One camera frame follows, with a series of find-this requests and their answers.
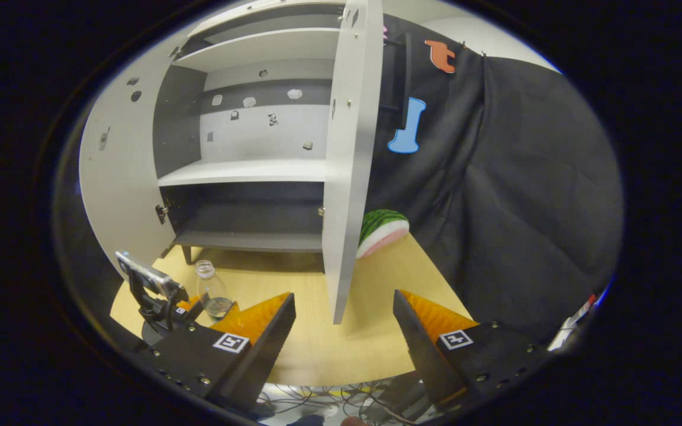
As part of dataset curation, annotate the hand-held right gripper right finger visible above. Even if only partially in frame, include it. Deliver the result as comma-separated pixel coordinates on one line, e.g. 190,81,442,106
393,290,555,414

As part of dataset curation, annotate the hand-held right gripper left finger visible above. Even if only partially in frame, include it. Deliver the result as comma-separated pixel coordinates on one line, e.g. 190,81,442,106
134,292,296,415

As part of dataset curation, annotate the clear plastic bottle green label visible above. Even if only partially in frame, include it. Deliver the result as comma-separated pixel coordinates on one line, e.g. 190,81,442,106
195,259,235,323

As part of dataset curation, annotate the phone sticker white cabinet door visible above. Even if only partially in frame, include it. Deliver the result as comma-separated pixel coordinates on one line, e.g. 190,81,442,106
79,43,202,279

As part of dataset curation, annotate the white and grey cabinet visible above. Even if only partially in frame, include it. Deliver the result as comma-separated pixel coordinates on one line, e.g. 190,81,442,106
153,0,348,265

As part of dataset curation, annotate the cat sticker white cabinet door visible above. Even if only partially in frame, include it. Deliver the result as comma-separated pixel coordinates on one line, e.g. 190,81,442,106
321,0,384,325

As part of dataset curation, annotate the white cabinet drawer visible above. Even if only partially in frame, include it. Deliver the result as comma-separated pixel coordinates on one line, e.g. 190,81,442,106
187,0,348,37

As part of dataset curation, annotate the watermelon slice toy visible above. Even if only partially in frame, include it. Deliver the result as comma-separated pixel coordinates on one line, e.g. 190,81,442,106
357,209,410,260

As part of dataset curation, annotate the white and red object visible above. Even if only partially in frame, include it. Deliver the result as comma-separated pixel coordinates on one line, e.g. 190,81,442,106
548,294,605,354

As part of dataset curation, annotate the black backdrop cloth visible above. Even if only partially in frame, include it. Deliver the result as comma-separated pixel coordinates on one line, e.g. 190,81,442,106
365,15,625,345

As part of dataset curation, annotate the black door handle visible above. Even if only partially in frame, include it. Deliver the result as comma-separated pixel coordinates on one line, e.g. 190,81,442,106
379,33,414,131

